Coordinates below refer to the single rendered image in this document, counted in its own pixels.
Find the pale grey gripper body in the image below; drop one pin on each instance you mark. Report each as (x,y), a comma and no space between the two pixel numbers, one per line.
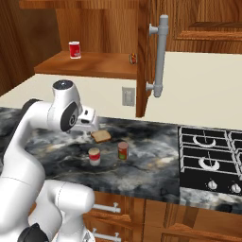
(85,127)

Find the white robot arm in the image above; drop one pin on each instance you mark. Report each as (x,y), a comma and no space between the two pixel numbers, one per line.
(22,176)

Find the plain wooden cabinet door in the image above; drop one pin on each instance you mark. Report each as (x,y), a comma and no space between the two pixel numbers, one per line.
(19,41)

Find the wooden base cabinet door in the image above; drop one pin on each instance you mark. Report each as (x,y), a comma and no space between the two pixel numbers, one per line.
(195,225)

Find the slice of toast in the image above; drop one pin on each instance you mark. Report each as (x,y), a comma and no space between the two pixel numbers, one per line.
(100,136)

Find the white can with red lid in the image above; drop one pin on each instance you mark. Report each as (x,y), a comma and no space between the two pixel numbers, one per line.
(94,156)

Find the red and green can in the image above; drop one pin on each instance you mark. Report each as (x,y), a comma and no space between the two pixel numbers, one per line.
(123,151)

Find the red and yellow can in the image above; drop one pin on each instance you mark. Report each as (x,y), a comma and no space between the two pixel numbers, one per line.
(134,58)

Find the wooden drawer front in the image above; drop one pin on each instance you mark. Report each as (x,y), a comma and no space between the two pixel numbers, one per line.
(126,231)
(126,206)

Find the black gas hob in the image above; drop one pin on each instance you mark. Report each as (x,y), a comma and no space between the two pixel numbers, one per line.
(208,157)

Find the silver hob knob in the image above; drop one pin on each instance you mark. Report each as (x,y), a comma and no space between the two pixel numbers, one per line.
(212,184)
(235,188)

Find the grey wall socket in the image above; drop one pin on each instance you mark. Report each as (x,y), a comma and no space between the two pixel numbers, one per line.
(128,96)

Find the open wooden wall cabinet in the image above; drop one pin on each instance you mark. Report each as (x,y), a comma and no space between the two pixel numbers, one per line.
(91,63)

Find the closed wooden wall cabinet door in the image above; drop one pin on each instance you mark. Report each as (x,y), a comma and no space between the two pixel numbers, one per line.
(204,28)

